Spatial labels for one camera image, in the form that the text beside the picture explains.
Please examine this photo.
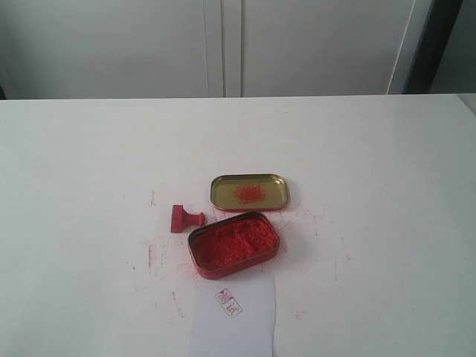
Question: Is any red plastic stamp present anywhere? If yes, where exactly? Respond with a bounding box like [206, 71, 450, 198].
[170, 205, 206, 234]

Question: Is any white cabinet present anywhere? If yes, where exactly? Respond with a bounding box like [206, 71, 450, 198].
[1, 1, 431, 99]

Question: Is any gold tin lid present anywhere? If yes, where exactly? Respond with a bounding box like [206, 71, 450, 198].
[210, 173, 289, 212]

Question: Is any white paper sheet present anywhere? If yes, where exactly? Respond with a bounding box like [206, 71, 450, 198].
[189, 272, 276, 357]

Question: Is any red ink paste tin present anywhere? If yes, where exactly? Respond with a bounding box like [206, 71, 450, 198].
[187, 212, 280, 280]

